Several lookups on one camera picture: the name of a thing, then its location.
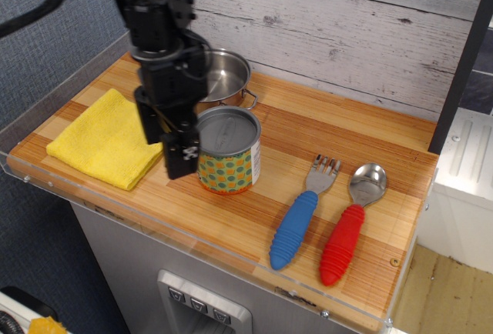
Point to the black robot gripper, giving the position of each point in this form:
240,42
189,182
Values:
172,83

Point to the patterned tin can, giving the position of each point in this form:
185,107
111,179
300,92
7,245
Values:
229,161

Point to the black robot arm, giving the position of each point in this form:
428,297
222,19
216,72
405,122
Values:
160,26

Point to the stainless steel pot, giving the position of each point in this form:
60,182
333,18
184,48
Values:
227,81

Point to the yellow folded cloth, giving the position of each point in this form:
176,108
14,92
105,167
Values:
107,142

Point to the silver dispenser panel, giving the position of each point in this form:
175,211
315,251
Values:
190,308

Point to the orange yellow object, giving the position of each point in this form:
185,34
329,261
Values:
46,325

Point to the white ribbed appliance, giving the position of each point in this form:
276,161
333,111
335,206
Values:
457,217

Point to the blue handled fork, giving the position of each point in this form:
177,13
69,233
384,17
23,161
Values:
290,233

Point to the clear acrylic guard rail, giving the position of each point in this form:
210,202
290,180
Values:
174,232

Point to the red handled spoon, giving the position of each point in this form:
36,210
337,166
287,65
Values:
367,185

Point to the dark vertical post right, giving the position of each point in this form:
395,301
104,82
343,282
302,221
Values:
466,62

